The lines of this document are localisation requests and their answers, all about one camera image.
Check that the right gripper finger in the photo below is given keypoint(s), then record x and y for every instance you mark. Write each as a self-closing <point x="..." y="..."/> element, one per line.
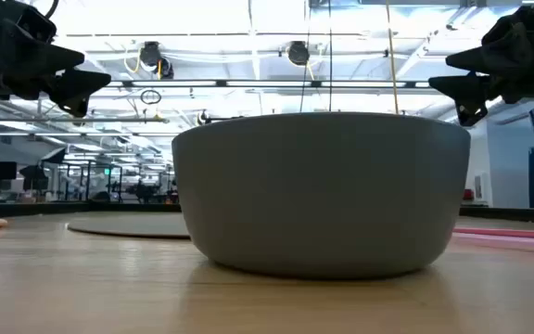
<point x="473" y="93"/>
<point x="503" y="51"/>

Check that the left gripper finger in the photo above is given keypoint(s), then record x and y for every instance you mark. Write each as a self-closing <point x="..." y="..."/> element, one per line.
<point x="77" y="88"/>
<point x="58" y="61"/>

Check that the pink straw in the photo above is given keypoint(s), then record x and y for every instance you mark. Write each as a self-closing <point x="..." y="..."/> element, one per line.
<point x="512" y="237"/>

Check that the grey bowl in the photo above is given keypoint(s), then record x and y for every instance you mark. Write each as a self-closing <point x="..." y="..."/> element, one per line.
<point x="318" y="195"/>

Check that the yellow pole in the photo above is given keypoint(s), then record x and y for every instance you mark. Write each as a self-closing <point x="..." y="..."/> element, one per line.
<point x="392" y="55"/>

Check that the grey round placemat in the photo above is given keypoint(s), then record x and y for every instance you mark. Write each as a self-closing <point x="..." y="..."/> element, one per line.
<point x="132" y="226"/>

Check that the black aluminium table frame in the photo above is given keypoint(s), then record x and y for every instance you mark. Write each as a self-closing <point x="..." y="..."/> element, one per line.
<point x="86" y="209"/>

